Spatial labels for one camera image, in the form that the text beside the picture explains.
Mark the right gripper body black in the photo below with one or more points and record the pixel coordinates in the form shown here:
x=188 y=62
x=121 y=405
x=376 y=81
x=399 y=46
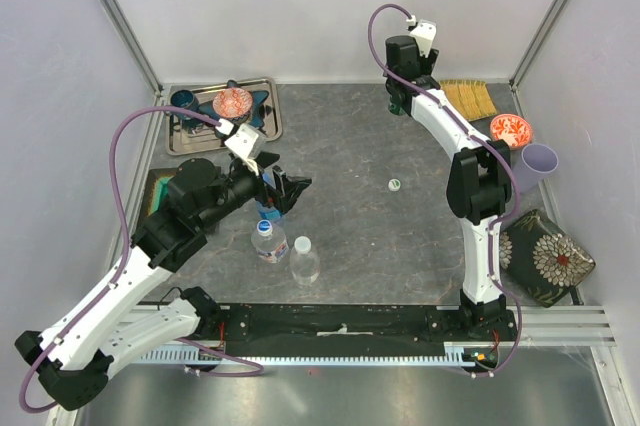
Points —
x=427 y=66

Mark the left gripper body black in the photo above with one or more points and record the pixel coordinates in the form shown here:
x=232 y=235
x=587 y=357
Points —
x=264 y=192

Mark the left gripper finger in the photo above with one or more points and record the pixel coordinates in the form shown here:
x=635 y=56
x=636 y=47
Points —
x=266 y=159
x=287 y=190

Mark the clear bottle white cap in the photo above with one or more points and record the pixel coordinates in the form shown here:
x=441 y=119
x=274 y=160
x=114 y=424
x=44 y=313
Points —
x=305 y=268

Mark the white green bottle cap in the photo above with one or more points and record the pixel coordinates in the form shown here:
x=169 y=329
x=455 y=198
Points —
x=394 y=185

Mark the green label clear bottle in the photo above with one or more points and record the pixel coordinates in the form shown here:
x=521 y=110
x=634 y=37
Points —
x=400 y=105

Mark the plain white bottle cap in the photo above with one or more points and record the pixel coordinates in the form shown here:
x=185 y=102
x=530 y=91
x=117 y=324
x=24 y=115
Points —
x=302 y=244

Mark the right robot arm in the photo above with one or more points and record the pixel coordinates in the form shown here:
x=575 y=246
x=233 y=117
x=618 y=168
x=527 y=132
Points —
x=478 y=187

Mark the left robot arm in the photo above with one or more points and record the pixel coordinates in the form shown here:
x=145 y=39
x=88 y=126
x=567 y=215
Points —
x=75 y=358

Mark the blue cap water bottle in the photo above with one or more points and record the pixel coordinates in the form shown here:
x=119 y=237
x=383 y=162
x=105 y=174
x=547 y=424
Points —
x=269 y=213

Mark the red label water bottle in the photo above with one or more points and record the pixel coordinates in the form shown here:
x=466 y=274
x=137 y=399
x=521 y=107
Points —
x=270 y=242

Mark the red patterned bowl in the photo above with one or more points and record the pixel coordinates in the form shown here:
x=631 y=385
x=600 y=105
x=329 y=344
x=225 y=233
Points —
x=233 y=104

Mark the blue star dish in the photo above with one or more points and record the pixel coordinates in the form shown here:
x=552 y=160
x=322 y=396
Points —
x=256 y=119

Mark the yellow woven plate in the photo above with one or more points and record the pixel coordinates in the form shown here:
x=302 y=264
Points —
x=470 y=98

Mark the metal tray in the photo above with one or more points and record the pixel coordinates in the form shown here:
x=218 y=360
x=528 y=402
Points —
x=202 y=138

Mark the blue mug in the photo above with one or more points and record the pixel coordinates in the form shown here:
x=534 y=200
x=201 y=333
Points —
x=186 y=100

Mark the teal rectangular dish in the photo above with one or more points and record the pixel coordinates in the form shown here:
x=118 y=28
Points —
x=160 y=191

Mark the red floral bowl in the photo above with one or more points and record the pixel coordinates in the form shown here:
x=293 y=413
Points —
x=514 y=130

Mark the purple plastic cup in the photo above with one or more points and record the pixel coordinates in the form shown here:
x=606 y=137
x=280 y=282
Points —
x=535 y=163

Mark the black floral square plate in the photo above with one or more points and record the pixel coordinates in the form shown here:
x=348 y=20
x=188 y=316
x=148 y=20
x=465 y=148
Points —
x=542 y=259

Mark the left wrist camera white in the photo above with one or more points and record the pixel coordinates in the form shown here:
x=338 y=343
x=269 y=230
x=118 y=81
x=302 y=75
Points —
x=246 y=143

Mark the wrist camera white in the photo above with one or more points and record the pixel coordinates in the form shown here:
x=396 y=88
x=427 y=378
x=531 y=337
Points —
x=246 y=143
x=423 y=32

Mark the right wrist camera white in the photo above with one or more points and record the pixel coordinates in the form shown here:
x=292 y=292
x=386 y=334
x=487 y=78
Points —
x=423 y=32

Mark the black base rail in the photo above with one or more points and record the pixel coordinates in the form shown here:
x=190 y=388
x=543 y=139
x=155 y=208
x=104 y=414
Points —
x=347 y=331

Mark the white cable duct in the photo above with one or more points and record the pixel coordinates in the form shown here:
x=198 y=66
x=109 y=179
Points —
x=185 y=355

